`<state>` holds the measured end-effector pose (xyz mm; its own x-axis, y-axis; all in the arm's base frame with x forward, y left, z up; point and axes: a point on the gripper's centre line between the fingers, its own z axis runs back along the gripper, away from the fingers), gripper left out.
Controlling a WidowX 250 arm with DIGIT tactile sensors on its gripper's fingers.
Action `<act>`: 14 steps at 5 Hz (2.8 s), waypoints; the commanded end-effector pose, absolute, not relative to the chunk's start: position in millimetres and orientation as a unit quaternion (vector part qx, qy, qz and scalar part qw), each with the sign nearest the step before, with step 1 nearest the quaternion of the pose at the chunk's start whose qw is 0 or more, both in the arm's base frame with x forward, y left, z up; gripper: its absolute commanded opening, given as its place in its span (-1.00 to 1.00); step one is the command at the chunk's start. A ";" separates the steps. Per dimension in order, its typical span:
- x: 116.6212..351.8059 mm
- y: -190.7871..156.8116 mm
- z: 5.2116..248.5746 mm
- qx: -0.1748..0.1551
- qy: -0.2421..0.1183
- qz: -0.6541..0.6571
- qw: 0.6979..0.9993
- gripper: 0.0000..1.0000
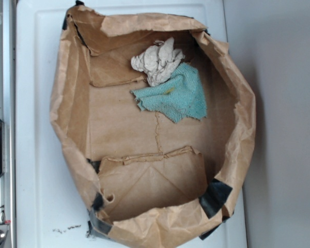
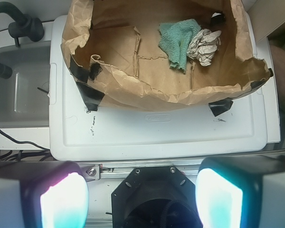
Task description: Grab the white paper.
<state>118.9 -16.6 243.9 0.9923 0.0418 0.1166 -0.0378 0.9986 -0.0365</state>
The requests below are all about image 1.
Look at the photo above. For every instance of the aluminium frame rail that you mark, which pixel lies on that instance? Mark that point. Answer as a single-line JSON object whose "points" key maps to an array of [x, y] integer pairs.
{"points": [[7, 115]]}

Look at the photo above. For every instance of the brown paper bag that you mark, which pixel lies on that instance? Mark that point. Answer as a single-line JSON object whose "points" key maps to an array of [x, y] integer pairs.
{"points": [[139, 171]]}

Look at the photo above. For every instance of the black tape strip right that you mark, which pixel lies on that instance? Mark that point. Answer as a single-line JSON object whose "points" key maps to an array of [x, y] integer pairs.
{"points": [[214, 197]]}

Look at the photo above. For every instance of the black tape strip bottom left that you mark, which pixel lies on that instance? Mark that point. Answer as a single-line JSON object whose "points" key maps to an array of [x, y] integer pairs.
{"points": [[97, 227]]}

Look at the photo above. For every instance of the teal terry cloth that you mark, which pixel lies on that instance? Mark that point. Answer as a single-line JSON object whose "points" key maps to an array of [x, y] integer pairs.
{"points": [[180, 97]]}

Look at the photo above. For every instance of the black tape strip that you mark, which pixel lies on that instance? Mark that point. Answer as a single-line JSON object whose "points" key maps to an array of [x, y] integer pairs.
{"points": [[214, 197], [97, 227]]}

